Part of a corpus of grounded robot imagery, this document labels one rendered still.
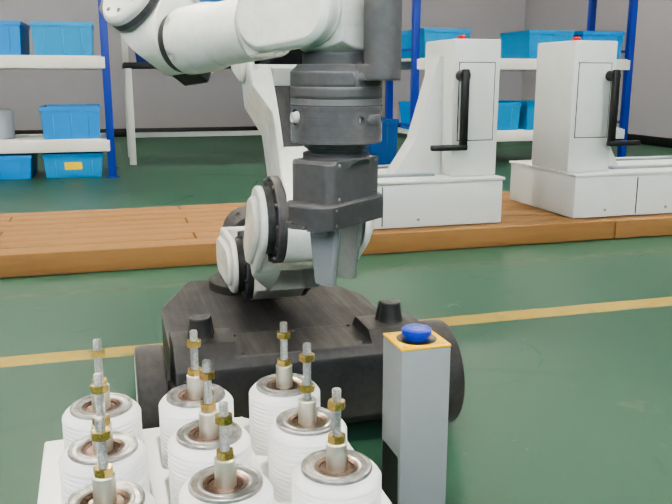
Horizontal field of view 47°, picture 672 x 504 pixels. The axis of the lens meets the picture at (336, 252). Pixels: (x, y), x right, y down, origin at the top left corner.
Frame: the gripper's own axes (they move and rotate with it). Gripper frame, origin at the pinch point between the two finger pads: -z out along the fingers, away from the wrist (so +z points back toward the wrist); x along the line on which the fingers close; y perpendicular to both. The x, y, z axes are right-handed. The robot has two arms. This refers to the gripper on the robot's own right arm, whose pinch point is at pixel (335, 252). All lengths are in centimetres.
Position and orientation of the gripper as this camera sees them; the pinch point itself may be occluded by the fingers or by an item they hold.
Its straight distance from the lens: 78.1
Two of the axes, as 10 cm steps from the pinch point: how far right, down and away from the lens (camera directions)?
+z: 0.0, -9.7, -2.2
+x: 5.7, -1.8, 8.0
